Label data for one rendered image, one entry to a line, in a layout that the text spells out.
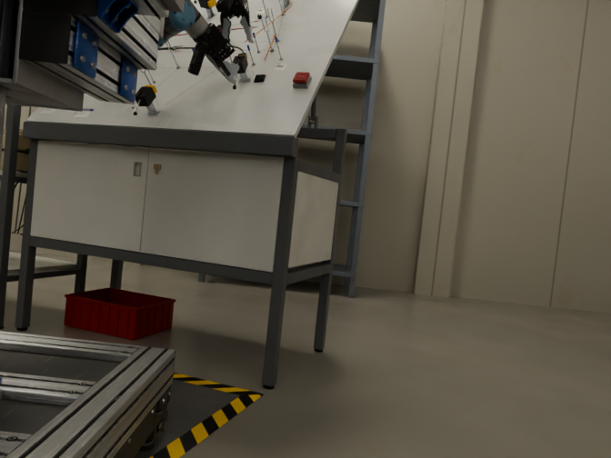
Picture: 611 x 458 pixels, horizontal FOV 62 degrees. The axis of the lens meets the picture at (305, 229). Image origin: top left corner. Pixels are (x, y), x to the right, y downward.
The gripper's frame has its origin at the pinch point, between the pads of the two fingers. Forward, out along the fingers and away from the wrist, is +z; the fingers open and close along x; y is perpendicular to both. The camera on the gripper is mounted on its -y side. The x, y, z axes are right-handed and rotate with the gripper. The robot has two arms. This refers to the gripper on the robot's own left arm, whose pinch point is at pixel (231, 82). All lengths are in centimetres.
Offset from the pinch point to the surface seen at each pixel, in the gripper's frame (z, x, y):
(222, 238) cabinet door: 30, -22, -42
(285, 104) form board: 13.4, -15.4, 7.3
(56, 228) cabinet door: 8, 34, -87
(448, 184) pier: 241, 117, 118
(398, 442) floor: 70, -100, -46
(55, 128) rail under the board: -18, 45, -59
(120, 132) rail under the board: -7.4, 20.5, -41.0
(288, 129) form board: 14.6, -27.3, -0.1
